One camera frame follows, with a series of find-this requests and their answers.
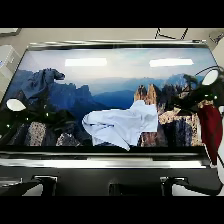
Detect white garment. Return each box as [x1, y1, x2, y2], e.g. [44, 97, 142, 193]
[81, 99, 160, 152]

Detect blue-grey garment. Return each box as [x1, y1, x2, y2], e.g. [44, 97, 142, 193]
[21, 67, 66, 100]

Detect red garment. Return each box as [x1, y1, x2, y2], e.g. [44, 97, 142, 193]
[196, 103, 224, 166]

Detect silver frame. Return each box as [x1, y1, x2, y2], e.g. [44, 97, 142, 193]
[0, 39, 214, 197]

